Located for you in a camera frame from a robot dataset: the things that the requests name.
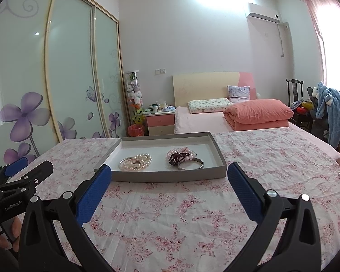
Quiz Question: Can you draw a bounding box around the cream pink headboard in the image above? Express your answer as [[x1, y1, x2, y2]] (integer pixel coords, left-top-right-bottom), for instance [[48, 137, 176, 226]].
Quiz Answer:
[[172, 72, 256, 107]]

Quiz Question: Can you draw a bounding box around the white patterned pillow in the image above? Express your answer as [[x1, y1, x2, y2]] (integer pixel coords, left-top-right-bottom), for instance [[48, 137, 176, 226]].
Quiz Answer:
[[187, 98, 233, 114]]

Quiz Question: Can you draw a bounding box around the flower print sliding wardrobe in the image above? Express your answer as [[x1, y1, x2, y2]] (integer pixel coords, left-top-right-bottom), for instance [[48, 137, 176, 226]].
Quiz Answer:
[[0, 0, 128, 173]]

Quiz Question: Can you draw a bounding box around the white pearl necklace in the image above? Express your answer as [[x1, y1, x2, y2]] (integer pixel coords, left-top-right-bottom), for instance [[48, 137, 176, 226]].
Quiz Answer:
[[122, 153, 153, 172]]

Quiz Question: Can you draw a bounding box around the wide silver bangle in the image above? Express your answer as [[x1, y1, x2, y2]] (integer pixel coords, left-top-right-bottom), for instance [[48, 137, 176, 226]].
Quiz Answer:
[[177, 159, 205, 171]]

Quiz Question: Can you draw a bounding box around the clear plush toy tube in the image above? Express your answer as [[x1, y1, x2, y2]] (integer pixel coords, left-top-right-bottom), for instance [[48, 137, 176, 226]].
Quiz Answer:
[[124, 71, 146, 126]]

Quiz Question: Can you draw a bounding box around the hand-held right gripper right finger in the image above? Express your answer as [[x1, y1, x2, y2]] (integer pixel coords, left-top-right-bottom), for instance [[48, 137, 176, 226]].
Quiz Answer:
[[227, 162, 330, 272]]

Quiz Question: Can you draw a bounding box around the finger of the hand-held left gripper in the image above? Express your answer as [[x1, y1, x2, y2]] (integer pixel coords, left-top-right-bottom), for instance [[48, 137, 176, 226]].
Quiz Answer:
[[0, 156, 29, 183], [0, 160, 54, 194]]

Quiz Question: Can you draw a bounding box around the pink bed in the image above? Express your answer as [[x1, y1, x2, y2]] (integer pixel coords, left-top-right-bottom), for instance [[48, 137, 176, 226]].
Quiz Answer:
[[173, 106, 340, 163]]

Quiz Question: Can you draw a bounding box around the grey shallow tray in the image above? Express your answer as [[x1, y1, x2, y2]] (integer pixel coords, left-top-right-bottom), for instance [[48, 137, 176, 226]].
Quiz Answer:
[[93, 131, 227, 182]]

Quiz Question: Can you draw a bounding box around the white air conditioner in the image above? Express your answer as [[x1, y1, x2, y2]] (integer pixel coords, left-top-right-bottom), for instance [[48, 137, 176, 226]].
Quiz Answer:
[[244, 2, 284, 23]]

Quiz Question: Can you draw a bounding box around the air conditioner pipe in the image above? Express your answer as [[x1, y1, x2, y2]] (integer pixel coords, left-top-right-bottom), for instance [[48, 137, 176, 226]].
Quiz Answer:
[[277, 22, 290, 58]]

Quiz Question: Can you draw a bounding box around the pink bead flower bracelet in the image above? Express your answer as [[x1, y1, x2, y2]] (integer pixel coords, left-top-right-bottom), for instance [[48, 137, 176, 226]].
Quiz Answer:
[[167, 146, 199, 163]]

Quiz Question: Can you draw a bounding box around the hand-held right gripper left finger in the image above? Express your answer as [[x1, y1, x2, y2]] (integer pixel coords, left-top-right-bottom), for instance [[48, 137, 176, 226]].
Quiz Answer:
[[16, 164, 123, 272]]

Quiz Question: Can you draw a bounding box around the red waste bin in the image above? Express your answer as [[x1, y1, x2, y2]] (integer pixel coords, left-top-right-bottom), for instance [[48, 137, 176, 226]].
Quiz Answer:
[[127, 124, 146, 137]]

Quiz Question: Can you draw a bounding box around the person's left hand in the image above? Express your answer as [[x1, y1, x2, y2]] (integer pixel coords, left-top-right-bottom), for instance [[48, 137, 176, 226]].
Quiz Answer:
[[0, 217, 21, 253]]

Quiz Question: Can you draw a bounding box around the dark red bead bracelet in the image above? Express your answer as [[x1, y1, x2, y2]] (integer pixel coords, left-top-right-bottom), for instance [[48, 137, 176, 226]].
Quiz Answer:
[[168, 151, 192, 166]]

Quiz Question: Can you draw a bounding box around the blue fleece robe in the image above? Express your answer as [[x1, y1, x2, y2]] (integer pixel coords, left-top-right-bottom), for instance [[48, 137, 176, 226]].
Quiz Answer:
[[315, 81, 340, 149]]

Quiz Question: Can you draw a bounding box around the dark grey chair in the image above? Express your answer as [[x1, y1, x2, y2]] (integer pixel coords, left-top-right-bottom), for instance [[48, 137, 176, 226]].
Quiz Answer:
[[307, 86, 333, 143]]

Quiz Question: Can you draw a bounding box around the lilac pillow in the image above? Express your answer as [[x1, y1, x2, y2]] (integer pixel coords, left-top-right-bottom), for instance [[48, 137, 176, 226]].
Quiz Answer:
[[227, 85, 251, 103]]

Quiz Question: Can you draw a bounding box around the folded orange quilt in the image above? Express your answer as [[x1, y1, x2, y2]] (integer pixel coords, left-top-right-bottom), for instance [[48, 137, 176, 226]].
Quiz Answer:
[[223, 99, 294, 131]]

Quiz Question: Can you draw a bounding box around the pink cream nightstand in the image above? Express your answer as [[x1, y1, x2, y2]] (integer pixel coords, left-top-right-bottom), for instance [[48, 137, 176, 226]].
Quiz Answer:
[[146, 110, 176, 136]]

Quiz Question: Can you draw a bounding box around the pink curtain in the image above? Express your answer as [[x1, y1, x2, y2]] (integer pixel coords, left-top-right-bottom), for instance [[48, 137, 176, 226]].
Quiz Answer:
[[300, 0, 340, 87]]

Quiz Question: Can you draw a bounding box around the red yellow toy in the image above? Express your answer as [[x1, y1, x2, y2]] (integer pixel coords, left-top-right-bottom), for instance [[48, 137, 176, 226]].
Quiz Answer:
[[290, 99, 316, 117]]

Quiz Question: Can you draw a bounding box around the thin silver bangle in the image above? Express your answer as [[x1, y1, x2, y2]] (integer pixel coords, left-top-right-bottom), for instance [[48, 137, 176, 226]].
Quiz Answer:
[[119, 156, 137, 171]]

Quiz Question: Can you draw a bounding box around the dark wooden chair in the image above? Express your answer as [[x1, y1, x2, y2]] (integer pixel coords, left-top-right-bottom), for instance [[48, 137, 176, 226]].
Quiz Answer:
[[286, 78, 314, 131]]

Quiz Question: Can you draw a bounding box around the floral pink bedsheet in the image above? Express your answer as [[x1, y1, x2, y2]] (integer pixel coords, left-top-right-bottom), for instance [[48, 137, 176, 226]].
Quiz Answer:
[[6, 126, 340, 272]]

